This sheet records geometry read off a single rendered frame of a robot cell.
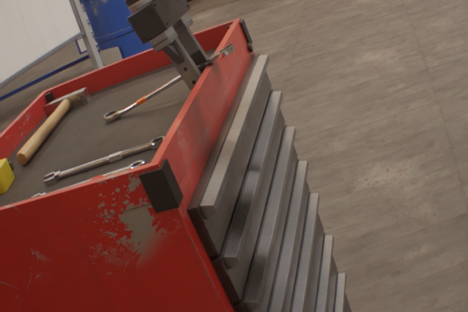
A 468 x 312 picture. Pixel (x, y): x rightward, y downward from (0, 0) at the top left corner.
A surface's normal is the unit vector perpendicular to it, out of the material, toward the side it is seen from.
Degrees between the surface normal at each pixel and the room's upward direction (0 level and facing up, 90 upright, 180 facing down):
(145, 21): 90
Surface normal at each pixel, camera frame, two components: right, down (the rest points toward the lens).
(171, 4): 0.81, -0.44
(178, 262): -0.13, 0.33
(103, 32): -0.56, 0.44
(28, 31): 0.79, -0.13
